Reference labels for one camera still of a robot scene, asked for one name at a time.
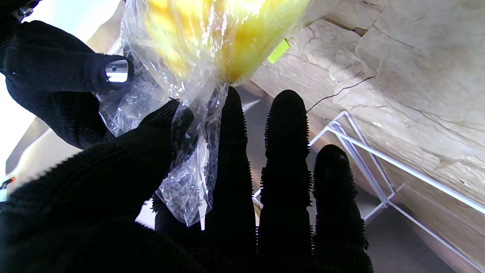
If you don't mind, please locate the green plastic sealing clip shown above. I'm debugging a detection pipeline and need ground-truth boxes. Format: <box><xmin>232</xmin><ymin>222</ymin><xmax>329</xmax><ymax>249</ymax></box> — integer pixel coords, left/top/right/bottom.
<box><xmin>267</xmin><ymin>38</ymin><xmax>291</xmax><ymax>64</ymax></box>

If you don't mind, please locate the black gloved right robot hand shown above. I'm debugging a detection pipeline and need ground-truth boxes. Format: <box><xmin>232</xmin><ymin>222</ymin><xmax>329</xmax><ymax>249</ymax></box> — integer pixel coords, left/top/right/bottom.
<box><xmin>0</xmin><ymin>0</ymin><xmax>134</xmax><ymax>149</ymax></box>

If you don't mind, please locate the small wooden white-framed table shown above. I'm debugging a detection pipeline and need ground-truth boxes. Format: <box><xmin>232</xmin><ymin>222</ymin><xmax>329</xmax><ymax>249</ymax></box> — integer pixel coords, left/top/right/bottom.
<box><xmin>6</xmin><ymin>15</ymin><xmax>485</xmax><ymax>273</ymax></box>

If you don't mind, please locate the clear plastic bread bag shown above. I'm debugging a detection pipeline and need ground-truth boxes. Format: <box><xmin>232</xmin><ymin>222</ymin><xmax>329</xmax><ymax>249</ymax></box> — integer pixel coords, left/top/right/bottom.
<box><xmin>97</xmin><ymin>0</ymin><xmax>315</xmax><ymax>227</ymax></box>

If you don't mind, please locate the yellow pineapple bun bread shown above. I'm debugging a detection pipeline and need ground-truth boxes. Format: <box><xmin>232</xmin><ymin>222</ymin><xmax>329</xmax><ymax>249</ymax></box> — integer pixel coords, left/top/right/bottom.
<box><xmin>146</xmin><ymin>0</ymin><xmax>309</xmax><ymax>84</ymax></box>

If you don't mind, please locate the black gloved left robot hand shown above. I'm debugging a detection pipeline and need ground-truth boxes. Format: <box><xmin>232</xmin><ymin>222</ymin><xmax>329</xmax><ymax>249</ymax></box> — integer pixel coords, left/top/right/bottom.
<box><xmin>0</xmin><ymin>86</ymin><xmax>374</xmax><ymax>273</ymax></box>

